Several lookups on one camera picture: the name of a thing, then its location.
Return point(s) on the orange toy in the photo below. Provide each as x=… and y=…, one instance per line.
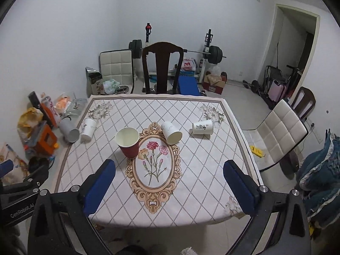
x=45, y=140

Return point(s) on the black and orange box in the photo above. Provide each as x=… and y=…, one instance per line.
x=43, y=109

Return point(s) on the colourful printed bag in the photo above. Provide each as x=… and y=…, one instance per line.
x=12, y=155

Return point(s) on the pink suitcase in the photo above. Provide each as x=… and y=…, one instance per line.
x=276, y=91

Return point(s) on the white padded chair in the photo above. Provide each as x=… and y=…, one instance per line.
x=117, y=63
x=279, y=127

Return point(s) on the silver gift box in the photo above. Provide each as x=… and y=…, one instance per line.
x=93, y=82

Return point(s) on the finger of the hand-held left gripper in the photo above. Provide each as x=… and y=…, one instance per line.
x=5, y=168
x=37, y=172

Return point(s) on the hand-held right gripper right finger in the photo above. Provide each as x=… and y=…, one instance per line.
x=239, y=187

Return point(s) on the white cup with black print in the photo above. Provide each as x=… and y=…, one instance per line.
x=203, y=127

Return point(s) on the plain white paper cup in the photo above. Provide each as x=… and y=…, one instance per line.
x=171, y=133

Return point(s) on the yellow plastic bag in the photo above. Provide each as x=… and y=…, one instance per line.
x=28, y=118

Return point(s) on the clear plastic box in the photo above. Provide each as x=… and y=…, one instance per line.
x=77, y=103

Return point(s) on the black dumbbell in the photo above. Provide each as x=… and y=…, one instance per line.
x=254, y=86

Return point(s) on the floral diamond pattern tablecloth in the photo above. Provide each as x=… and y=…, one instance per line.
x=199, y=164

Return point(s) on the black scooter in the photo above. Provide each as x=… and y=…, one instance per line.
x=292, y=70

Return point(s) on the orange snack bag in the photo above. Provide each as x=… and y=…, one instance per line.
x=62, y=105

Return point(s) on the red and white plastic bag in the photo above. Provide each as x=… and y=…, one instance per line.
x=188, y=65

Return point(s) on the grey metal tumbler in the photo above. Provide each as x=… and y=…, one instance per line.
x=68, y=130

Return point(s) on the yellow toy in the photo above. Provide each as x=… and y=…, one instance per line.
x=256, y=151

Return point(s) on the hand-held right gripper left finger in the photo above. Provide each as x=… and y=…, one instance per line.
x=99, y=184

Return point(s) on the blue quilted blanket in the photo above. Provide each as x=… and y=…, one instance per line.
x=321, y=175

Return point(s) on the black barbell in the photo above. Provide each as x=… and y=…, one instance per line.
x=215, y=54

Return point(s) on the white cup with grey print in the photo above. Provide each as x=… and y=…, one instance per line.
x=87, y=128

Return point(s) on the blue bench pad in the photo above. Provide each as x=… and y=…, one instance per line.
x=188, y=85

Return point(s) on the red paper cup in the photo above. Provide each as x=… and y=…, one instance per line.
x=128, y=146

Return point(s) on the white weight rack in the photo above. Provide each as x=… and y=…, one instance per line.
x=207, y=45

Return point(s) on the green and white plastic bag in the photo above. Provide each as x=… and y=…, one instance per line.
x=110, y=86

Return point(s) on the dark wooden chair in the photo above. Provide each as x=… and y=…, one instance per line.
x=162, y=66
x=306, y=98

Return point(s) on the black folded stroller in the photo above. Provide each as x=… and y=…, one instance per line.
x=271, y=77

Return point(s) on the red cardboard box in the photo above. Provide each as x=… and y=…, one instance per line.
x=216, y=85

